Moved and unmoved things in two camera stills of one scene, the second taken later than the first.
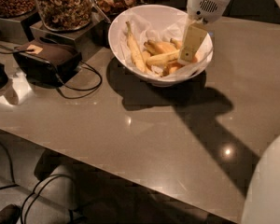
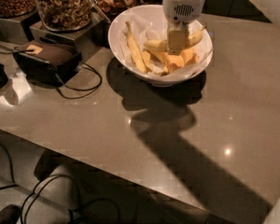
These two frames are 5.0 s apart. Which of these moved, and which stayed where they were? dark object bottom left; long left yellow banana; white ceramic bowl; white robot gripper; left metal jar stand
Moved: white robot gripper
Stayed: white ceramic bowl; left metal jar stand; long left yellow banana; dark object bottom left
